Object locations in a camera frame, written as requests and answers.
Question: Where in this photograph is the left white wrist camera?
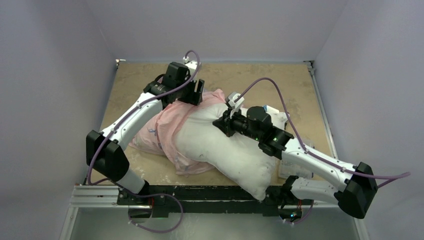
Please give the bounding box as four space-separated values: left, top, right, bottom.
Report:
183 56 201 82

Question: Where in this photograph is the aluminium frame rail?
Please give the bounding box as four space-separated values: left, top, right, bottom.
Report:
60 185 369 240

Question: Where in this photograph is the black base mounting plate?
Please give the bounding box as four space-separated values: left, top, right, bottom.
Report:
117 185 312 219

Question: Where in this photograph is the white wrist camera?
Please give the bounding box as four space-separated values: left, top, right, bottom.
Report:
183 56 201 82
225 91 245 119

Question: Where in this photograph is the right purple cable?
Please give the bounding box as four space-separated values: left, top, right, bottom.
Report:
236 77 412 189

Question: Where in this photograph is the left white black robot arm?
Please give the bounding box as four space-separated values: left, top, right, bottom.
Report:
85 59 204 205

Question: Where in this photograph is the white pillow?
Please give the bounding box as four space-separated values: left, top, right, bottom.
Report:
173 103 277 201

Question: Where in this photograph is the pink purple printed pillowcase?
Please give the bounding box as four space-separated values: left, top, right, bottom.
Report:
128 89 225 176

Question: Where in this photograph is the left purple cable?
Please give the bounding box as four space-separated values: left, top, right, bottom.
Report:
86 49 202 186

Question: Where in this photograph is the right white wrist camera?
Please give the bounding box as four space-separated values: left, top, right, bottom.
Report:
225 91 245 119

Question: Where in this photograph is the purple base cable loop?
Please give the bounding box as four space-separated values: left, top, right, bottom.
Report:
127 193 184 234

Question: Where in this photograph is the clear plastic parts box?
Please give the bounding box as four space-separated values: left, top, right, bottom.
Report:
277 138 315 180

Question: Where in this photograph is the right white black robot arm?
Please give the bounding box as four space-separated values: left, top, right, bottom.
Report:
212 106 378 219

